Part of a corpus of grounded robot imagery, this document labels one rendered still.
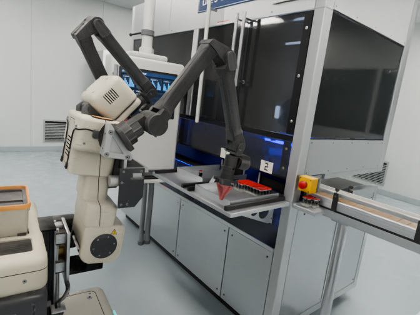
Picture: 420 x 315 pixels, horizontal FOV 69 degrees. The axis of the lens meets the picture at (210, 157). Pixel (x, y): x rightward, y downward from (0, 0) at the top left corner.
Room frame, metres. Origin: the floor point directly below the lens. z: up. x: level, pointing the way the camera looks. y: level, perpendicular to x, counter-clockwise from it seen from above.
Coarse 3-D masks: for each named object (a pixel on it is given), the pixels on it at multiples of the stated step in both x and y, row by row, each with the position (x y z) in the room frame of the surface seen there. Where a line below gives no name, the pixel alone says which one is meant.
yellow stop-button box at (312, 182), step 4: (300, 176) 1.44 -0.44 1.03; (304, 176) 1.43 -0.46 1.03; (308, 176) 1.44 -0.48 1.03; (312, 176) 1.45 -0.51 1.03; (300, 180) 1.44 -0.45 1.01; (304, 180) 1.42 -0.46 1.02; (308, 180) 1.40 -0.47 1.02; (312, 180) 1.39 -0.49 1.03; (316, 180) 1.41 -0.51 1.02; (308, 184) 1.40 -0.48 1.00; (312, 184) 1.40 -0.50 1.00; (316, 184) 1.42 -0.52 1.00; (308, 188) 1.40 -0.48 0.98; (312, 188) 1.40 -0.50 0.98; (316, 188) 1.43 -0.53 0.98; (308, 192) 1.40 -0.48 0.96; (312, 192) 1.41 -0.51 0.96
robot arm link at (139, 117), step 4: (144, 112) 1.10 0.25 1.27; (148, 112) 1.09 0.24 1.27; (152, 112) 1.08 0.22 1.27; (136, 116) 1.08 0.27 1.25; (140, 116) 1.06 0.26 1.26; (144, 116) 1.05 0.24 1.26; (140, 120) 1.05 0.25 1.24; (144, 120) 1.06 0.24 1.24; (140, 124) 1.05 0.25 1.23; (144, 128) 1.06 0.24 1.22; (156, 136) 1.09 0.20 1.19
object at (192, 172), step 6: (180, 168) 1.78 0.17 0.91; (186, 168) 1.85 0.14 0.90; (192, 168) 1.88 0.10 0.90; (198, 168) 1.91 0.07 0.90; (204, 168) 1.94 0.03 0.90; (210, 168) 1.97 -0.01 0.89; (216, 168) 2.01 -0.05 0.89; (186, 174) 1.73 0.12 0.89; (192, 174) 1.68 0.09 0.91; (198, 174) 1.81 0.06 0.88; (204, 174) 1.83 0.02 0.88; (210, 174) 1.85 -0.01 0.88; (216, 174) 1.87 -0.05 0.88; (246, 174) 1.83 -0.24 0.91; (198, 180) 1.64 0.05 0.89; (204, 180) 1.62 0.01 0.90; (210, 180) 1.64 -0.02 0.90
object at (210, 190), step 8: (200, 184) 1.49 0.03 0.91; (208, 184) 1.53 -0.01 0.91; (216, 184) 1.56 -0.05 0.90; (232, 184) 1.64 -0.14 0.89; (200, 192) 1.44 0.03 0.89; (208, 192) 1.40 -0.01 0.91; (216, 192) 1.49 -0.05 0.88; (232, 192) 1.52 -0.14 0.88; (240, 192) 1.53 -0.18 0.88; (216, 200) 1.35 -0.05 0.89; (224, 200) 1.31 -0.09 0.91; (232, 200) 1.40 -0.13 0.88; (240, 200) 1.32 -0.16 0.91; (248, 200) 1.35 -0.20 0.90; (256, 200) 1.39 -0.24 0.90
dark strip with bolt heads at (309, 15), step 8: (312, 16) 1.52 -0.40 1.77; (304, 24) 1.54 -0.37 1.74; (304, 32) 1.54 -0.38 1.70; (304, 40) 1.53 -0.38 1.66; (304, 48) 1.53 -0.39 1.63; (304, 56) 1.52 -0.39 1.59; (304, 64) 1.52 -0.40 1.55; (296, 72) 1.55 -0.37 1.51; (296, 80) 1.54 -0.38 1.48; (296, 88) 1.53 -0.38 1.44; (296, 96) 1.53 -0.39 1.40; (296, 104) 1.52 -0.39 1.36; (296, 112) 1.52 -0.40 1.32; (288, 120) 1.55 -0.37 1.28; (288, 128) 1.54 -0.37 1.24
